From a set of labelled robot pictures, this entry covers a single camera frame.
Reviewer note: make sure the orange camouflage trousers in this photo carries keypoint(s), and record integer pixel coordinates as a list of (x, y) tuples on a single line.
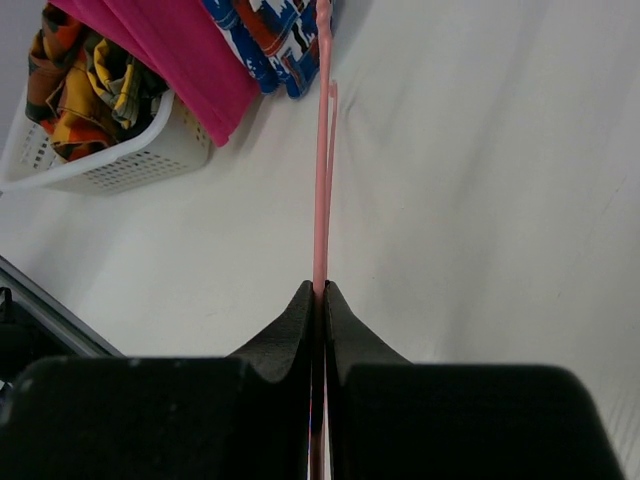
[(85, 91)]

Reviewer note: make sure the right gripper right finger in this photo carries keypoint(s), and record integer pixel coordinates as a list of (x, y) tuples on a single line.
[(390, 418)]

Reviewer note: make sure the blue white patterned trousers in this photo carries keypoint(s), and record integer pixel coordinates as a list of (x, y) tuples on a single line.
[(276, 41)]

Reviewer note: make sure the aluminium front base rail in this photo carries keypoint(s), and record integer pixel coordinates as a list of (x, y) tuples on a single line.
[(36, 329)]

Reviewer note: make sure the pink trousers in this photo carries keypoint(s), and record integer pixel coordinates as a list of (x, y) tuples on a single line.
[(178, 40)]

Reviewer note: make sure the pink hanger of orange trousers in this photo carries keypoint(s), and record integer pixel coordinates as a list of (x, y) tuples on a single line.
[(326, 133)]

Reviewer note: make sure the white plastic basket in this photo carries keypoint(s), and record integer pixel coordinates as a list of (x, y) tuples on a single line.
[(174, 143)]

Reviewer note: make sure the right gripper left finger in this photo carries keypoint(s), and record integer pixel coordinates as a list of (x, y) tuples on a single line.
[(243, 416)]

